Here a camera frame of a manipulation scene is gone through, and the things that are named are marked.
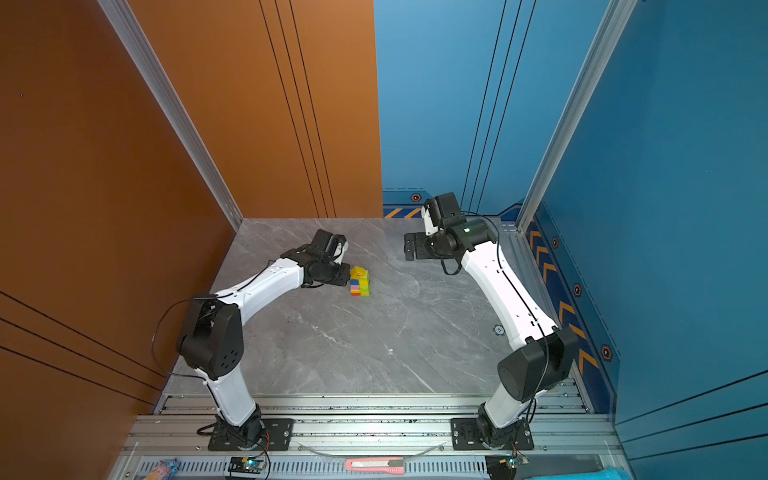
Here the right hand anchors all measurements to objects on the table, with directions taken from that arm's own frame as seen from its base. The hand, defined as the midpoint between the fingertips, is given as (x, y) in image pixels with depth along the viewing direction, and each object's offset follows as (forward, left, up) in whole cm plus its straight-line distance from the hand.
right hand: (418, 247), depth 79 cm
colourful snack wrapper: (-47, +59, -23) cm, 79 cm away
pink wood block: (+1, +20, -21) cm, 29 cm away
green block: (0, +16, -22) cm, 28 cm away
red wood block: (0, +20, -23) cm, 31 cm away
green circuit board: (-45, +42, -27) cm, 67 cm away
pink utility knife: (-46, +7, -26) cm, 53 cm away
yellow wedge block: (+3, +18, -14) cm, 24 cm away
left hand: (+3, +22, -15) cm, 27 cm away
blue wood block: (+2, +20, -19) cm, 28 cm away
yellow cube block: (+3, +17, -20) cm, 26 cm away
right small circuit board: (-45, -21, -26) cm, 56 cm away
